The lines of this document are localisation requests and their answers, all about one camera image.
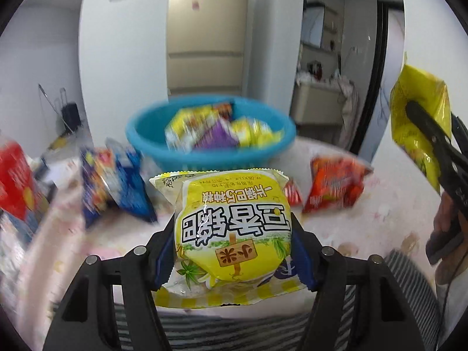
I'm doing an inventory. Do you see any gold refrigerator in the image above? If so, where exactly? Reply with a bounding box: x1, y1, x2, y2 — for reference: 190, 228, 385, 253
166, 0, 249, 97

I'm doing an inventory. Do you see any navy snack bag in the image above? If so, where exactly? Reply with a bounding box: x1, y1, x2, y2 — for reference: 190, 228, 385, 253
80, 142, 159, 229

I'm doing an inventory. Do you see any purple snack box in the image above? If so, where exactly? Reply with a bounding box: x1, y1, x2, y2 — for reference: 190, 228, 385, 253
194, 117, 240, 149

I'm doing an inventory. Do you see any mop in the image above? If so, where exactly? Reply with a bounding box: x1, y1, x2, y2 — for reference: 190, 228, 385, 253
38, 84, 67, 133

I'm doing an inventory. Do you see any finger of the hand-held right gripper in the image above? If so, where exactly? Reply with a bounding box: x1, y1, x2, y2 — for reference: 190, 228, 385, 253
406, 101, 457, 163
450, 113, 468, 147

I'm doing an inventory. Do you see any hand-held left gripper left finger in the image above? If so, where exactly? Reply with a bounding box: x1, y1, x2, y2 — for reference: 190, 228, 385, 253
43, 214, 177, 351

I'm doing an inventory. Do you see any small red snack packet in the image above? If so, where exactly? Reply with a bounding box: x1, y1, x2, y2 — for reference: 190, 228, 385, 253
283, 179, 304, 206

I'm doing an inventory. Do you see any yellow potato chips bag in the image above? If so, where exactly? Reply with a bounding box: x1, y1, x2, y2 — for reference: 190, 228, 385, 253
389, 64, 453, 195

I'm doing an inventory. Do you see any grey striped clothing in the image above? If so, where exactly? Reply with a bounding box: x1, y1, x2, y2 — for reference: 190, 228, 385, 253
110, 249, 445, 351

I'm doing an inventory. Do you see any person's right hand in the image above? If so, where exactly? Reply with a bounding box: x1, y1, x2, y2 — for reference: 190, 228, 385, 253
433, 192, 458, 235

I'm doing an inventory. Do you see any black suitcase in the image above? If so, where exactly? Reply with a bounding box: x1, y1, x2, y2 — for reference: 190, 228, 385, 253
60, 88, 81, 133

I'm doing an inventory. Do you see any orange snack bag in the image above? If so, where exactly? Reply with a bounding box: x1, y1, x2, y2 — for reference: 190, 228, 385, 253
302, 155, 374, 214

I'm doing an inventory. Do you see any hanging towel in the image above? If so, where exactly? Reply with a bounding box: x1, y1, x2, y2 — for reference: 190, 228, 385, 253
341, 80, 361, 129

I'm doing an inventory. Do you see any beige cabinet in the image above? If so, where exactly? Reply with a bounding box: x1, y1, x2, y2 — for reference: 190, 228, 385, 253
290, 82, 346, 125

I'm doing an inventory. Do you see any wall shelf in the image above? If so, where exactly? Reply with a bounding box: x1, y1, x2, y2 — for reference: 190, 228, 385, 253
302, 2, 341, 54

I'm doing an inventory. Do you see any red drink bottle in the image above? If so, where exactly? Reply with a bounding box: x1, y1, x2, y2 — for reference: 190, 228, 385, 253
0, 142, 49, 224

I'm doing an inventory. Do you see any yellow rice crisp packet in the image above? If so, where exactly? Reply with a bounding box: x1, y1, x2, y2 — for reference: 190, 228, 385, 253
149, 168, 311, 309

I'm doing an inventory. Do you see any pink printed tablecloth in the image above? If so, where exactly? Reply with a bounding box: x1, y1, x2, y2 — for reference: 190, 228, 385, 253
18, 135, 439, 322

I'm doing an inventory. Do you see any blue plastic basin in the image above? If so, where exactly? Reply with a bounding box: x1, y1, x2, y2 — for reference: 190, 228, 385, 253
125, 96, 297, 172

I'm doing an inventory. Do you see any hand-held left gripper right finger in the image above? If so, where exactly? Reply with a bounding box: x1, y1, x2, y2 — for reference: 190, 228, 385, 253
290, 219, 426, 351

